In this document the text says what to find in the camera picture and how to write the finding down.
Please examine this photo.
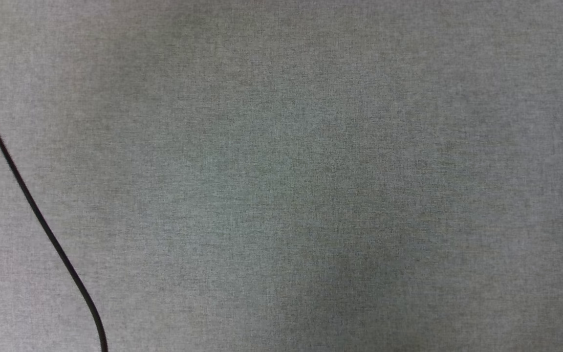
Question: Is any grey fabric sofa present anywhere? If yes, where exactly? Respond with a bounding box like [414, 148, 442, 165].
[0, 0, 563, 352]

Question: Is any thin black cable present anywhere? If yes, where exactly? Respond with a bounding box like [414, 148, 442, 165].
[0, 65, 109, 352]

